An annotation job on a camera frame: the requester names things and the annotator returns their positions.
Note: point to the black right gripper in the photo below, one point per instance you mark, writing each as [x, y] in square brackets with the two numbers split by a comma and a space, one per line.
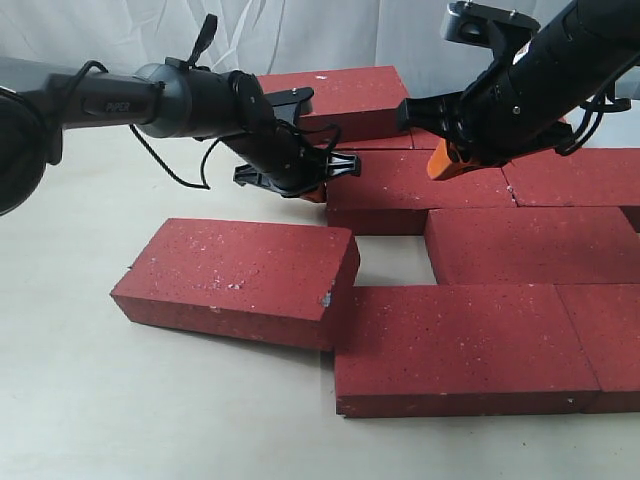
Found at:
[505, 106]

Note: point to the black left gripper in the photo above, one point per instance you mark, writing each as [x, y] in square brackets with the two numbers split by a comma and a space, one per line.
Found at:
[283, 160]

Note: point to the chipped red brick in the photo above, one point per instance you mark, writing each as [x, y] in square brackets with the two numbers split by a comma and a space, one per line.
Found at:
[393, 194]

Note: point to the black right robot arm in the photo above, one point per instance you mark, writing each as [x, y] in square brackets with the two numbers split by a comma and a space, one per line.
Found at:
[598, 41]

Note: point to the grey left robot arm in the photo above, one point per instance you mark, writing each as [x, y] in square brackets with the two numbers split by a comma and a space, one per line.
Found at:
[174, 99]

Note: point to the white wrinkled backdrop cloth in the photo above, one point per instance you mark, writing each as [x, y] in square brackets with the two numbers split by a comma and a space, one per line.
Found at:
[260, 37]

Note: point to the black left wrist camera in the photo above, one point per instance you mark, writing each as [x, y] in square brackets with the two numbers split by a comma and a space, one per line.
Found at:
[289, 105]

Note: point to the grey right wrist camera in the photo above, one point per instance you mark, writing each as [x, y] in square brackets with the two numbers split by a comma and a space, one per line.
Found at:
[502, 31]

